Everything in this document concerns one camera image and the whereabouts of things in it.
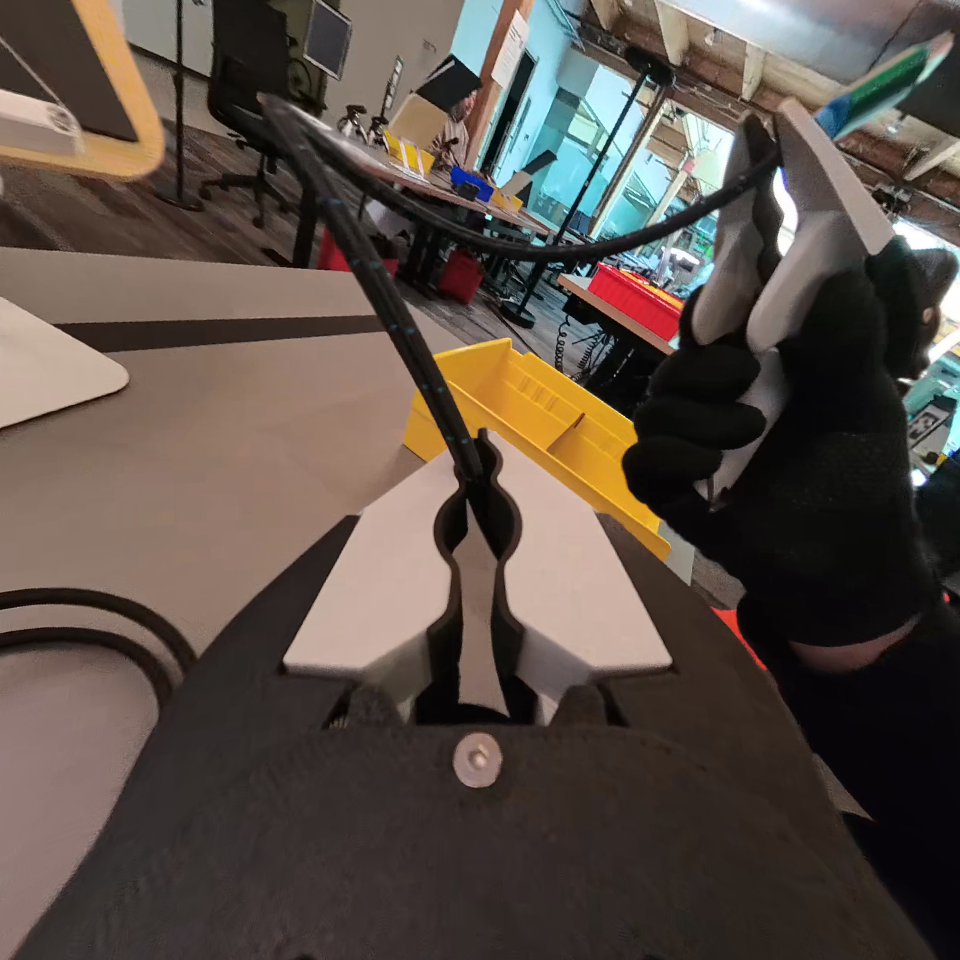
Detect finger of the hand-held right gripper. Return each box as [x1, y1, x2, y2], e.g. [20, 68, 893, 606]
[688, 110, 783, 348]
[748, 96, 898, 354]

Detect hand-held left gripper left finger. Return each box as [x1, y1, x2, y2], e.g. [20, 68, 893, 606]
[283, 429, 489, 723]

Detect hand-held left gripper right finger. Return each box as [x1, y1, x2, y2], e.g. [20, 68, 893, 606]
[477, 429, 674, 723]

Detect black adapter cable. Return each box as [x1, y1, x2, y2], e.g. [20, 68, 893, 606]
[0, 587, 200, 702]

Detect braided HDMI cable green plugs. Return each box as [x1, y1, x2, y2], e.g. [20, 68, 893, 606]
[257, 33, 955, 496]

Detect person's right forearm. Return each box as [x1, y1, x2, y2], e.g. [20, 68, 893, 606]
[737, 592, 960, 960]

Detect person's right hand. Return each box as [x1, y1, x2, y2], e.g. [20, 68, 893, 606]
[621, 238, 960, 648]

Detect red plastic bin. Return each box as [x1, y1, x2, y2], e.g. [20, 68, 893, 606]
[438, 251, 485, 305]
[587, 262, 685, 342]
[316, 228, 399, 279]

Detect tall black light stand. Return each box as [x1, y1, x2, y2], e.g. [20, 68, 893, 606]
[498, 46, 676, 329]

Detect yellow plastic bin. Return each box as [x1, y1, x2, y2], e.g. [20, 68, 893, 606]
[403, 339, 672, 562]

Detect long wooden work table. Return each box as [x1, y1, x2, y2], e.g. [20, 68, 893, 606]
[322, 123, 560, 301]

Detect small yellow bin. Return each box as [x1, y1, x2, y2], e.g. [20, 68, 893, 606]
[384, 129, 436, 177]

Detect white metal board stand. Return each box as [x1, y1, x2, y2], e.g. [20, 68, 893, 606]
[0, 88, 132, 430]

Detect grey panel on pole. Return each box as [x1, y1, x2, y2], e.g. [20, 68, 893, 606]
[302, 0, 354, 80]

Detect black office chair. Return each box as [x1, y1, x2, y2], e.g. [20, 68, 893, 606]
[196, 0, 320, 230]

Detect black pole stand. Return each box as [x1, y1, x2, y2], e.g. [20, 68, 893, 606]
[153, 0, 205, 213]

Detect black board with wooden rim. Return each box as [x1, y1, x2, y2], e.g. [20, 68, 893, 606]
[0, 0, 166, 183]

